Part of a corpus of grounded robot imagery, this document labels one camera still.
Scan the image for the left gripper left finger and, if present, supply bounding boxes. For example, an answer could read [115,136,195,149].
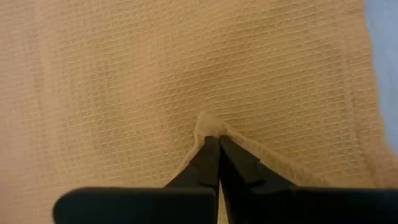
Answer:
[52,136,221,224]

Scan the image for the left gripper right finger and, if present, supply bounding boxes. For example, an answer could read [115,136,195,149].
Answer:
[219,134,398,224]

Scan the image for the orange waffle-weave towel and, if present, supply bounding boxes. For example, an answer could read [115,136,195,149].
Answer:
[0,0,398,224]

